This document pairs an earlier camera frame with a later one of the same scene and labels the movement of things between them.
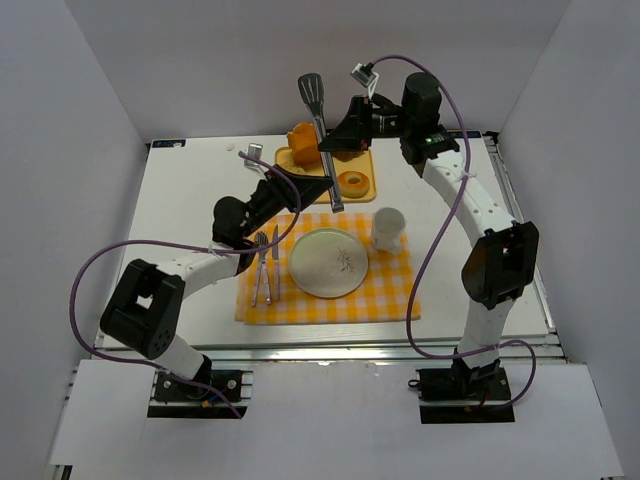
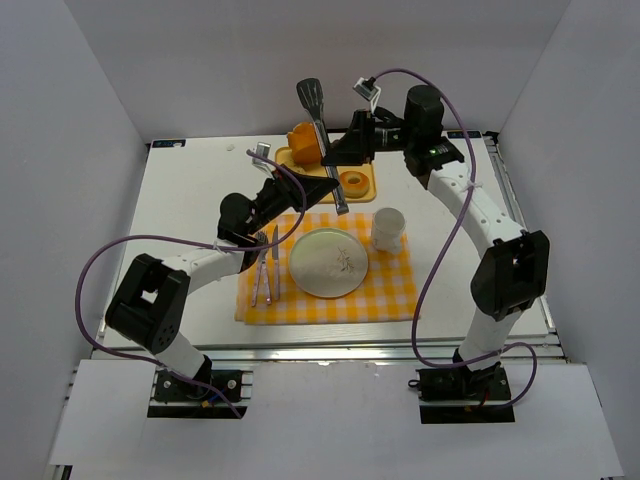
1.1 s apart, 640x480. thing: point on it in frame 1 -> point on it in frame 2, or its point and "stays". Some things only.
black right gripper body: x=360 y=123 -> x=365 y=132
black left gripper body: x=288 y=188 stays
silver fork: x=261 y=241 stays
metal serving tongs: x=312 y=88 stays
